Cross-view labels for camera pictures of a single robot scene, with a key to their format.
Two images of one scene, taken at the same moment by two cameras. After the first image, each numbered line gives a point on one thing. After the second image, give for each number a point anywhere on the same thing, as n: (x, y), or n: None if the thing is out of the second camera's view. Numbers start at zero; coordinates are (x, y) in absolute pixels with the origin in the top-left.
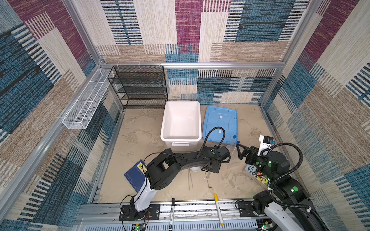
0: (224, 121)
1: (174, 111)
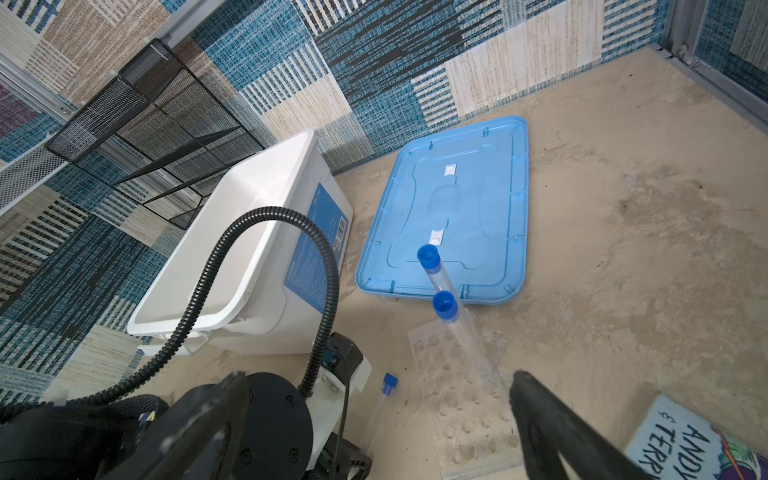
0: (467, 193)
1: (269, 289)
